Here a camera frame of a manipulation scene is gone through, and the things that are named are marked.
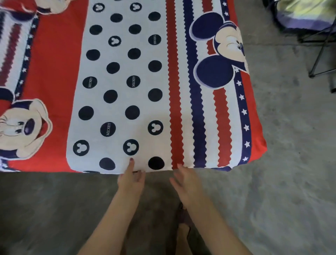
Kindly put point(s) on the person's right hand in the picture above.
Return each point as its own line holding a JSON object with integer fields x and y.
{"x": 189, "y": 189}

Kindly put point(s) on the person's left hand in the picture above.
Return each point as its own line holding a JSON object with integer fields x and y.
{"x": 130, "y": 181}

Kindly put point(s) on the person's right thumb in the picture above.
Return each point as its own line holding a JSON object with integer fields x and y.
{"x": 174, "y": 183}

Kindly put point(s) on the person's left thumb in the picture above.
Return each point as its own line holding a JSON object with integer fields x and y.
{"x": 142, "y": 176}

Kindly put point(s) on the person's left forearm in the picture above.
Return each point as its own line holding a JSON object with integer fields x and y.
{"x": 110, "y": 226}

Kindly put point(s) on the person's right forearm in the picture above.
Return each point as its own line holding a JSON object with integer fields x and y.
{"x": 215, "y": 231}

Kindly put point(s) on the dark brown sandal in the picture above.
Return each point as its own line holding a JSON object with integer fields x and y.
{"x": 185, "y": 216}

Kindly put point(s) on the person's foot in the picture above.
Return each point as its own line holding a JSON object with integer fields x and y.
{"x": 183, "y": 240}

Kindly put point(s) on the cartoon print bed sheet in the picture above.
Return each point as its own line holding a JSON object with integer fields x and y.
{"x": 157, "y": 78}

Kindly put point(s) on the black folding chair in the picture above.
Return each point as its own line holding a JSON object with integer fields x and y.
{"x": 319, "y": 52}

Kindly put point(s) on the green and purple cloth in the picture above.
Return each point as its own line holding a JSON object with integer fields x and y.
{"x": 304, "y": 13}

